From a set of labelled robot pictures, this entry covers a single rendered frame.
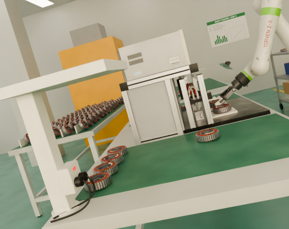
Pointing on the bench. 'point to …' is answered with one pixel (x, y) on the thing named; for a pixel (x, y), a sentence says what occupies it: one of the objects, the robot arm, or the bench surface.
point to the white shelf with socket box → (29, 87)
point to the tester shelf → (193, 67)
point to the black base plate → (249, 107)
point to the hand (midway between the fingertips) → (216, 102)
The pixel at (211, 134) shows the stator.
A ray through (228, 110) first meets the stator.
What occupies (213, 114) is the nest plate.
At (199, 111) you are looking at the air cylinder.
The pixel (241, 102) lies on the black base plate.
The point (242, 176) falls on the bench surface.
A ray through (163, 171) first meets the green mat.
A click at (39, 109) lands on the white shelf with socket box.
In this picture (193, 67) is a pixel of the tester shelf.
